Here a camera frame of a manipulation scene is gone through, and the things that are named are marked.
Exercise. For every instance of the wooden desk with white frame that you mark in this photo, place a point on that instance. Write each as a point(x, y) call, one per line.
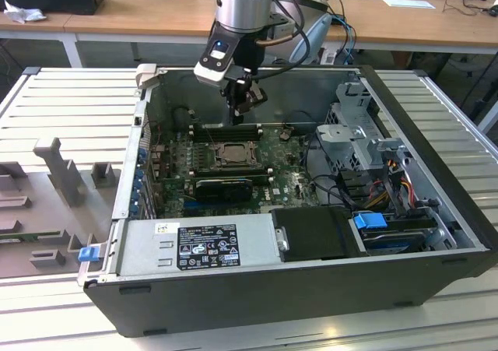
point(39, 22)

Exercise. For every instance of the hard disk in blue carrier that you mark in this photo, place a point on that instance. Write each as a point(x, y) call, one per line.
point(369, 220)

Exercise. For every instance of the grey parts rack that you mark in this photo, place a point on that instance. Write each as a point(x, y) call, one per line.
point(70, 183)

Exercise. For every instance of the grey metal drive cage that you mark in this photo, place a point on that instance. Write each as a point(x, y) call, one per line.
point(350, 141)

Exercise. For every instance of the long wooden desk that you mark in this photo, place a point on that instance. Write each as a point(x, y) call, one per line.
point(155, 12)

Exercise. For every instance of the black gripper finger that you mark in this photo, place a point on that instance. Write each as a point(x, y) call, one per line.
point(236, 102)
point(254, 99)

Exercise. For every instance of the black open pc case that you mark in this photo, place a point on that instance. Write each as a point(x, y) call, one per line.
point(272, 296)

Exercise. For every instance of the black ram slot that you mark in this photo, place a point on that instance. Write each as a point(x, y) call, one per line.
point(214, 127)
point(233, 169)
point(241, 176)
point(225, 135)

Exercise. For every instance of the round coin battery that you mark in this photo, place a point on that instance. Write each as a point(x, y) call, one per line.
point(286, 134)

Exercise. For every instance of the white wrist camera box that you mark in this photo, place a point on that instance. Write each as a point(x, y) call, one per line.
point(216, 65)

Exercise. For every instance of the green ram stick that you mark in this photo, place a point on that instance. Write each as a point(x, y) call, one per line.
point(31, 236)

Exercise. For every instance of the cpu socket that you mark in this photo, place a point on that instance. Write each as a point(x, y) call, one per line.
point(214, 163)

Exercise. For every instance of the black graphics card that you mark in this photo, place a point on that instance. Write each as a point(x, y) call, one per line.
point(223, 190)

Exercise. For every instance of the grey power supply unit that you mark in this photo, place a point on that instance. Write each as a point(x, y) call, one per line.
point(140, 246)

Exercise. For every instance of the crumpled white paper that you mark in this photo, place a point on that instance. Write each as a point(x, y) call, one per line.
point(23, 14)

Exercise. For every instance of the blue power supply latch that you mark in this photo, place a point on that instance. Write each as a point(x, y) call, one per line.
point(88, 254)

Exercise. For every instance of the pale green paper sheet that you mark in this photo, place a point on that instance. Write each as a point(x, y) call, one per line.
point(408, 3)

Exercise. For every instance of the green motherboard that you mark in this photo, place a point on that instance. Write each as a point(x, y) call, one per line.
point(288, 180)

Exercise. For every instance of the black plastic shroud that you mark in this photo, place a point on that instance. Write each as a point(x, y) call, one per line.
point(311, 234)

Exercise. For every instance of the pale blue teach pendant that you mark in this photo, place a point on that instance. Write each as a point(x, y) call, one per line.
point(317, 36)

